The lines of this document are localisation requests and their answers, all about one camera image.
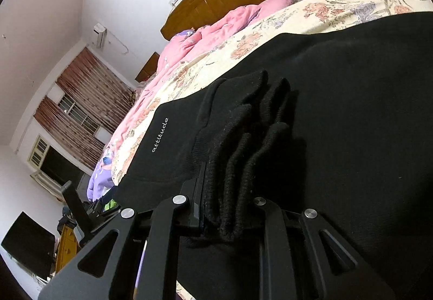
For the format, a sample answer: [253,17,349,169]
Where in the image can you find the black television screen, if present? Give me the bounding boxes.
[1,212,56,279]

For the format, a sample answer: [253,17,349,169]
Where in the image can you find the green package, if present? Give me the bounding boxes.
[103,200,117,211]

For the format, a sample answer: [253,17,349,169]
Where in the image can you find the wooden nightstand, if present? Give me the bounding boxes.
[135,52,160,82]

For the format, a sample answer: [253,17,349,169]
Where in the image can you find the red patterned curtain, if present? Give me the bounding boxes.
[34,48,134,170]

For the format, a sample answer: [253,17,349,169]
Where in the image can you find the black pants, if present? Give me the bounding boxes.
[116,12,432,299]

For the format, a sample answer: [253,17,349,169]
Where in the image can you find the pink blanket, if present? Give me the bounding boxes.
[103,0,294,164]

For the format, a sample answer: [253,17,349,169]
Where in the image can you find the floral cream quilt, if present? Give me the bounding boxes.
[111,0,432,185]

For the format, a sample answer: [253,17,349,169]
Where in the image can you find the white air conditioner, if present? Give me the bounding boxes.
[93,23,107,49]

